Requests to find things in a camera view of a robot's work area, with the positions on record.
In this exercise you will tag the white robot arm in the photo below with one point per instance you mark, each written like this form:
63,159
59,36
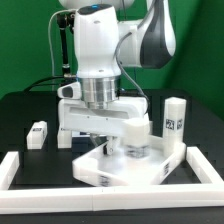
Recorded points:
104,48

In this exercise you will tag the white L-shaped fixture frame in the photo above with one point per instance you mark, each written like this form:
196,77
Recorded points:
209,192

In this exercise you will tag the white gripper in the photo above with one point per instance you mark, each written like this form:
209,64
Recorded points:
74,115

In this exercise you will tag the white desk top panel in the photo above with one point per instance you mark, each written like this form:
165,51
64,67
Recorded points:
122,168

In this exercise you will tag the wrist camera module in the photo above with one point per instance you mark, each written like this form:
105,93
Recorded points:
70,91

